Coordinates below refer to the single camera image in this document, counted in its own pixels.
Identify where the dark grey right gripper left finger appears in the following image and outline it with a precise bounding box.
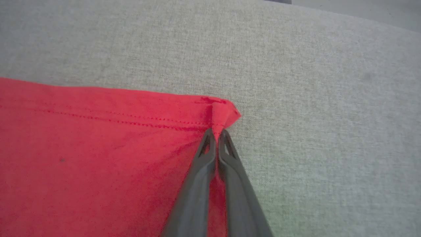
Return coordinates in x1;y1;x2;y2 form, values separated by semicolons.
160;128;218;237

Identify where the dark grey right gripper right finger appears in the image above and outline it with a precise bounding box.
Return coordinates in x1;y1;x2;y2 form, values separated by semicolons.
217;128;274;237

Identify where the red jersey garment white trim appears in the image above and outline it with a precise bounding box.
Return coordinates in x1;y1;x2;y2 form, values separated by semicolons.
0;77;241;237

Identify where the grey fabric sofa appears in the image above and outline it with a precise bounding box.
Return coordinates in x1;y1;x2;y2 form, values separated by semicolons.
0;0;421;237

